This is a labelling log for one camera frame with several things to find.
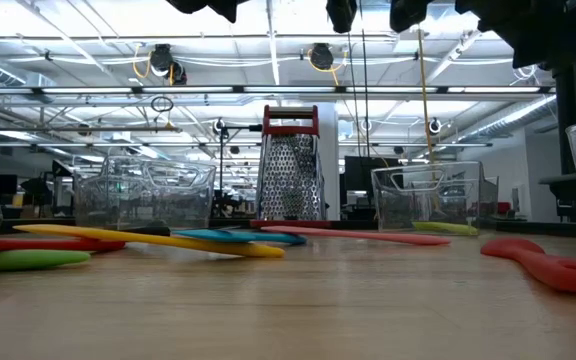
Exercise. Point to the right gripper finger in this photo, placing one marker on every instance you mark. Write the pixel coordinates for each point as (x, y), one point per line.
(405, 14)
(341, 15)

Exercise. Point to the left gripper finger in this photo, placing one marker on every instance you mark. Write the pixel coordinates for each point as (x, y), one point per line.
(227, 9)
(188, 5)

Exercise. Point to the lime green spoon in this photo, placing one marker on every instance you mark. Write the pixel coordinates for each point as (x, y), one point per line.
(443, 228)

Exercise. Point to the pink silicone spatula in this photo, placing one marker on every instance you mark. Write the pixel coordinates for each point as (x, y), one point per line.
(393, 238)

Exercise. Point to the blue silicone spatula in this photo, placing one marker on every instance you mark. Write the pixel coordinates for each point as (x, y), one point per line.
(248, 236)

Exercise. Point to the yellow silicone spatula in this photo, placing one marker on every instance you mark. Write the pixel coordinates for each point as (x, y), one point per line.
(118, 236)

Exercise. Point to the red silicone spoon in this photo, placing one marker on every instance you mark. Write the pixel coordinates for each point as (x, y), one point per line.
(558, 272)

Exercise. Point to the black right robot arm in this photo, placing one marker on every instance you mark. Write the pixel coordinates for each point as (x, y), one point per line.
(528, 25)

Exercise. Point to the long ceiling light strip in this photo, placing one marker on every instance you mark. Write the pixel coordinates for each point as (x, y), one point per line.
(288, 90)

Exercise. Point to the black tripod stand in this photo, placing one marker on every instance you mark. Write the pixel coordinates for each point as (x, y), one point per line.
(218, 127)

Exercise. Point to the white building column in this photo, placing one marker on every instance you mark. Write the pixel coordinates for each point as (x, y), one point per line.
(332, 165)

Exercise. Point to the black background screen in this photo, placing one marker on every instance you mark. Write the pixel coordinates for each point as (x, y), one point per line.
(363, 175)

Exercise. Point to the red steel box grater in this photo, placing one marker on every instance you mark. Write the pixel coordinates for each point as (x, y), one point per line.
(290, 175)

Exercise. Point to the black monitor pole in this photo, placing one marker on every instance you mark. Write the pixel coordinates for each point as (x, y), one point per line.
(565, 125)

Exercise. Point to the red silicone spatula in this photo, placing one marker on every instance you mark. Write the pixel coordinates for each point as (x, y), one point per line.
(43, 245)

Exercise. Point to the green silicone spatula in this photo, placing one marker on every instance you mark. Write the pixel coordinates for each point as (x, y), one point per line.
(28, 261)

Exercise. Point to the silver ceiling duct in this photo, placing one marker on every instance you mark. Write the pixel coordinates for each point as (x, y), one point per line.
(513, 119)

